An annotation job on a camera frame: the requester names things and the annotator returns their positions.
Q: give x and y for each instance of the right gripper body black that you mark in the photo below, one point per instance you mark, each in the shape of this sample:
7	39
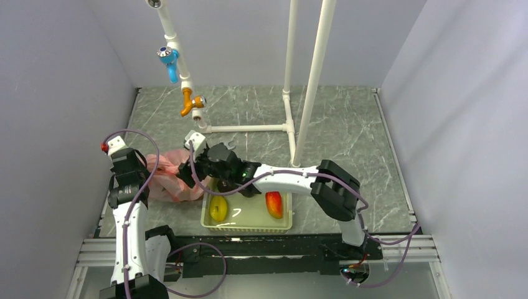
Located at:
204	168

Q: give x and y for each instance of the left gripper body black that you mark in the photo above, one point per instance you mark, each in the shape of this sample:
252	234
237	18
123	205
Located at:
143	172

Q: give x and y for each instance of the pink plastic bag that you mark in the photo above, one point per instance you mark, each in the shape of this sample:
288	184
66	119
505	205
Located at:
165	186

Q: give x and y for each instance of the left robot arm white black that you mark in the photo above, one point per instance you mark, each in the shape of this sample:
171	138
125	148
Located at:
140	255

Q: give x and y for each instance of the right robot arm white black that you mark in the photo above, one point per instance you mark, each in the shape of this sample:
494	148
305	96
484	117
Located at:
335	190

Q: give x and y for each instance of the dark purple fake fruit left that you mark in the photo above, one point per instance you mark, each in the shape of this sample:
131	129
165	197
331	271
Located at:
224	187

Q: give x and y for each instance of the dark purple fake fruit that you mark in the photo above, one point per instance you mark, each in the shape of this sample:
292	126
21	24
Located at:
224	187
249	193

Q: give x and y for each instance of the dark purple fake fruit right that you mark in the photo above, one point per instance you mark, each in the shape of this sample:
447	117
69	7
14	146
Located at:
249	193

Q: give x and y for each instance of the yellow fake mango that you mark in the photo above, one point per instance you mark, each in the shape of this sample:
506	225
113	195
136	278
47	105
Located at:
218	208

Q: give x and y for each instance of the red orange fake mango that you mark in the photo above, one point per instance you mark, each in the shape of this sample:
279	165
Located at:
274	204

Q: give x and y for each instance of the silver open-end wrench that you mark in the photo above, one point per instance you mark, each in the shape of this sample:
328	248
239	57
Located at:
230	145

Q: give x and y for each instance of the pale green plastic basket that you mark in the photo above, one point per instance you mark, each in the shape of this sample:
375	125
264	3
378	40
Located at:
249	215

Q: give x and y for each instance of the orange tap valve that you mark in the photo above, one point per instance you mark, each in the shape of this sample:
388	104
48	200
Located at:
190	103

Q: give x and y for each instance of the blue tap valve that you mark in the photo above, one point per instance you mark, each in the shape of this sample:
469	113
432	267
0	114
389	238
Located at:
168	57

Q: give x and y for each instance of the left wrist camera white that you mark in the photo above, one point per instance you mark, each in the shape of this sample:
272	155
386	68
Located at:
113	145

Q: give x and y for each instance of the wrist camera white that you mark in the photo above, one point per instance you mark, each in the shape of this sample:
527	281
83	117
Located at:
197	141
113	145

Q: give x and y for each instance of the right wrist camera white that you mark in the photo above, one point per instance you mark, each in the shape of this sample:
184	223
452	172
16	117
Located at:
197	141

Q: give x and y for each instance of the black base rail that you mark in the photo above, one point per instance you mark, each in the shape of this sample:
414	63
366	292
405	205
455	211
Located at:
324	254

